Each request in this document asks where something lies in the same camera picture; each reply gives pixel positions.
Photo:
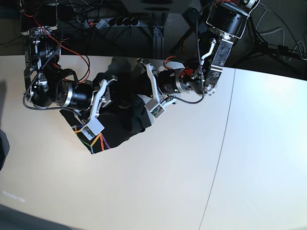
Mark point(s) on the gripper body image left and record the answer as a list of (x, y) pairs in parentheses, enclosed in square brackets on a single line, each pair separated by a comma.
[(103, 98)]

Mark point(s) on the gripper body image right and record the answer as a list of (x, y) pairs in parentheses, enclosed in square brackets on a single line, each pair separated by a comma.
[(160, 84)]

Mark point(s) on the black T-shirt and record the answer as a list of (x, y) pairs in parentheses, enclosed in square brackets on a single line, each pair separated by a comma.
[(126, 116)]

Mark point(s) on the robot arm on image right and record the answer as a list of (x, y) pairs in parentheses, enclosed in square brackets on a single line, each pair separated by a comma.
[(225, 20)]

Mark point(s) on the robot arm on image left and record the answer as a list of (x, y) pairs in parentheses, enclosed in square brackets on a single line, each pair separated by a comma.
[(47, 85)]

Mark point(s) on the grey power strip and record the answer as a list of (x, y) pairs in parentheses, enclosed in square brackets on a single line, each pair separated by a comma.
[(112, 22)]

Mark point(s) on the black power adapter brick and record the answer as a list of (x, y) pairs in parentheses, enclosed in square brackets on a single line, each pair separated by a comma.
[(191, 16)]

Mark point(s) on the dark object at left edge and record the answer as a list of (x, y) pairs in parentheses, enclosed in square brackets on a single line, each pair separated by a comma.
[(4, 149)]

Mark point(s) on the black tripod stand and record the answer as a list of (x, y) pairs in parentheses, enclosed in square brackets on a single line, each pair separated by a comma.
[(279, 53)]

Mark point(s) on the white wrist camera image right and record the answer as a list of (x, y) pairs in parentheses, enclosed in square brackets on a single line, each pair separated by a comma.
[(156, 111)]

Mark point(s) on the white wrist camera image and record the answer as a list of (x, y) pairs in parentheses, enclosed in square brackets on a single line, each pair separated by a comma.
[(156, 111), (93, 127)]

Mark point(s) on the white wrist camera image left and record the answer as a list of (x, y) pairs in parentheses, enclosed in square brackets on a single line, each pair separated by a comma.
[(93, 127)]

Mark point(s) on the aluminium frame post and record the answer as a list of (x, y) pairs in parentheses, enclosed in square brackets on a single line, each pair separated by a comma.
[(158, 31)]

